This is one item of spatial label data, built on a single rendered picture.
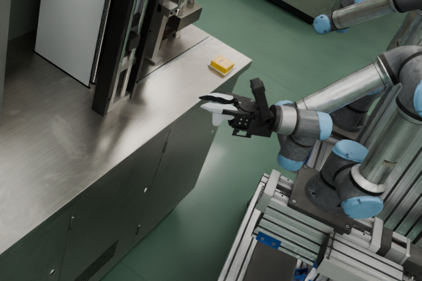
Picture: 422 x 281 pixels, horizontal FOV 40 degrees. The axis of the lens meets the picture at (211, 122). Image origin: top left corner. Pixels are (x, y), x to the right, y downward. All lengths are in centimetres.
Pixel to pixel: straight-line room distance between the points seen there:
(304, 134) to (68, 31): 83
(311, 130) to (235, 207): 150
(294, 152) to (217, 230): 132
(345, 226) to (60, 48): 110
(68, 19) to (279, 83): 234
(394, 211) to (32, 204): 126
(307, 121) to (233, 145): 182
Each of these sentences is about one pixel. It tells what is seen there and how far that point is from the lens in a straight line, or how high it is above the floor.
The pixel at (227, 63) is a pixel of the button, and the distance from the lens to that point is 224.
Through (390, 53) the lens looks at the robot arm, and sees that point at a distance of 167.
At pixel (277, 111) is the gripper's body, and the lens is 151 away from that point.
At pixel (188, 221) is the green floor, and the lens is 284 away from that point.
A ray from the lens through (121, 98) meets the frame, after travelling 190.
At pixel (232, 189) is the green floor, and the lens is 307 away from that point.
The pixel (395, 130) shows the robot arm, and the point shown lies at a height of 127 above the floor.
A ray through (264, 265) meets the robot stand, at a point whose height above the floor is 21.
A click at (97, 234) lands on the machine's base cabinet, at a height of 50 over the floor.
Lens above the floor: 210
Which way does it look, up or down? 38 degrees down
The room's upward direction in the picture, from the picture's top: 21 degrees clockwise
